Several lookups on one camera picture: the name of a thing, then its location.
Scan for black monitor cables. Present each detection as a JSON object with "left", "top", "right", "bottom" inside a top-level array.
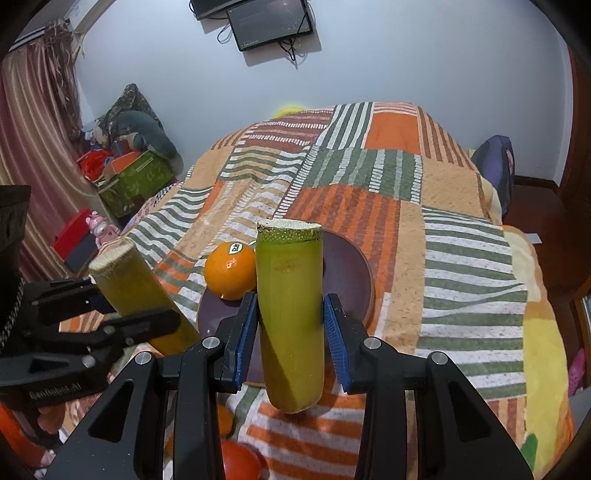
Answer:
[{"left": 276, "top": 38, "right": 309, "bottom": 70}]

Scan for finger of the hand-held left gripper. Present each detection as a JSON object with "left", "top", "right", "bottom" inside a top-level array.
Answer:
[
  {"left": 28, "top": 278, "right": 114, "bottom": 326},
  {"left": 58, "top": 307, "right": 182, "bottom": 367}
]

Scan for striped patchwork blanket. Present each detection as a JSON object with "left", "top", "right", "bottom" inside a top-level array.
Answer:
[{"left": 28, "top": 102, "right": 575, "bottom": 480}]

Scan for green sugarcane piece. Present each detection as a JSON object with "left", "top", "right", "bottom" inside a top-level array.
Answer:
[
  {"left": 88, "top": 240, "right": 201, "bottom": 356},
  {"left": 255, "top": 220, "right": 324, "bottom": 414}
]

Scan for brown round plate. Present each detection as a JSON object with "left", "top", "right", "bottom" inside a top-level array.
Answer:
[{"left": 198, "top": 229, "right": 375, "bottom": 386}]

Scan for red plastic bag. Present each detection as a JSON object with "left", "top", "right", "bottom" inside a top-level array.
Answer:
[{"left": 76, "top": 151, "right": 110, "bottom": 180}]

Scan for small orange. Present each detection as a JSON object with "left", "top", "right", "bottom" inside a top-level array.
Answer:
[{"left": 215, "top": 404, "right": 234, "bottom": 437}]

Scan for grey plush cushion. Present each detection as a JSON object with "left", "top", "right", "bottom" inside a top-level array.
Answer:
[{"left": 111, "top": 111, "right": 178, "bottom": 161}]

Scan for pink slipper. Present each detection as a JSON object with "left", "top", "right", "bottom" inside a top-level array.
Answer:
[{"left": 570, "top": 348, "right": 588, "bottom": 396}]

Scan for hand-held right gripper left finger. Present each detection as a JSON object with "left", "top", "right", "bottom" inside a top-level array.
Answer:
[{"left": 44, "top": 292, "right": 259, "bottom": 480}]

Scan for pink striped curtain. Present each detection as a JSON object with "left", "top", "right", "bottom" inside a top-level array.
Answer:
[{"left": 0, "top": 32, "right": 88, "bottom": 282}]

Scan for red box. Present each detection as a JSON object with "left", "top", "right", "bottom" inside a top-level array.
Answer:
[{"left": 50, "top": 209, "right": 100, "bottom": 260}]

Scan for red-orange persimmon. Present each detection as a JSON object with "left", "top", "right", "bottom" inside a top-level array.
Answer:
[{"left": 222, "top": 440, "right": 263, "bottom": 480}]

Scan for pink toy figure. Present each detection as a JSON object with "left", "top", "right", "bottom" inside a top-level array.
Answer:
[{"left": 87, "top": 211, "right": 122, "bottom": 246}]

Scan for orange with sticker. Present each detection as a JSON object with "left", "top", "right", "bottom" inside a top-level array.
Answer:
[{"left": 204, "top": 241, "right": 257, "bottom": 300}]

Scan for wall monitor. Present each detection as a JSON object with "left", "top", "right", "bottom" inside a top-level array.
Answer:
[
  {"left": 189, "top": 0, "right": 259, "bottom": 20},
  {"left": 226, "top": 0, "right": 314, "bottom": 51}
]

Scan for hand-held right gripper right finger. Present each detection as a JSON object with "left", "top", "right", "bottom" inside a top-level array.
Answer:
[{"left": 323, "top": 293, "right": 548, "bottom": 480}]

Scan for green fabric storage box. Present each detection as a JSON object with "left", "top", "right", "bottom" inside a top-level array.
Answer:
[{"left": 96, "top": 150, "right": 178, "bottom": 219}]

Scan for purple backpack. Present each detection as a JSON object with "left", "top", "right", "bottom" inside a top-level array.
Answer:
[{"left": 471, "top": 135, "right": 515, "bottom": 217}]

